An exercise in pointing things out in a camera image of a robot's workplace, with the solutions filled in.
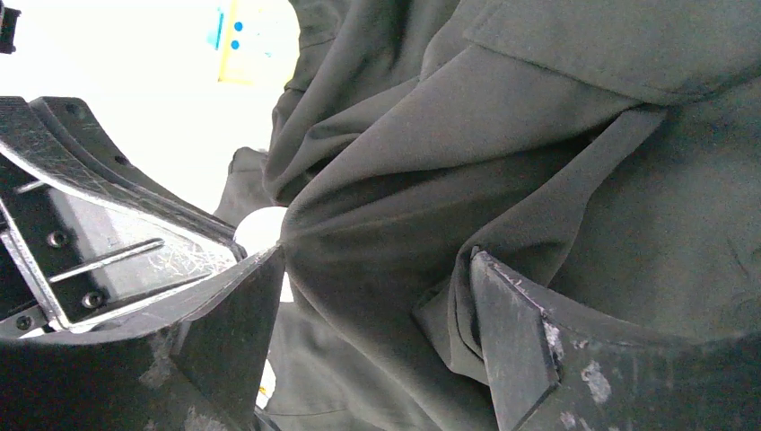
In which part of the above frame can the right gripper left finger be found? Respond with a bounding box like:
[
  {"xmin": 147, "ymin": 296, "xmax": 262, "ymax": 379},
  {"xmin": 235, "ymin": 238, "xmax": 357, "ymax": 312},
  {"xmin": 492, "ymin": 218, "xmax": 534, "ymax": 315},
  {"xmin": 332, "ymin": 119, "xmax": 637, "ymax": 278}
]
[{"xmin": 1, "ymin": 248, "xmax": 284, "ymax": 430}]

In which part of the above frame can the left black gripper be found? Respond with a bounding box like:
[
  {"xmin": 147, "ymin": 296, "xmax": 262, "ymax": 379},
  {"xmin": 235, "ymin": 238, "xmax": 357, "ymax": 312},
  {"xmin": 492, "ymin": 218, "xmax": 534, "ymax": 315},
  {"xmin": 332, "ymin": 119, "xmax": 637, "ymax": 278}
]
[{"xmin": 1, "ymin": 96, "xmax": 246, "ymax": 339}]

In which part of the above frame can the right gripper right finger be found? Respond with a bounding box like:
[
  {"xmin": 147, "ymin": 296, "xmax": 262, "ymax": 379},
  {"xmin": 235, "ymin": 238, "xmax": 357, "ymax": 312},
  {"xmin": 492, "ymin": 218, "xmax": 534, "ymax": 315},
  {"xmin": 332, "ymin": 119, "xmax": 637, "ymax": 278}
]
[{"xmin": 470, "ymin": 251, "xmax": 760, "ymax": 430}]

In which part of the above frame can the black garment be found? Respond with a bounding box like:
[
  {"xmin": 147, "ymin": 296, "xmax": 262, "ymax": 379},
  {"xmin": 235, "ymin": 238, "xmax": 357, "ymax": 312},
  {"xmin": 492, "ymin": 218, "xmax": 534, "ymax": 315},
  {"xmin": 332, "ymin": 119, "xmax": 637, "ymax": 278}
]
[{"xmin": 218, "ymin": 1, "xmax": 760, "ymax": 430}]

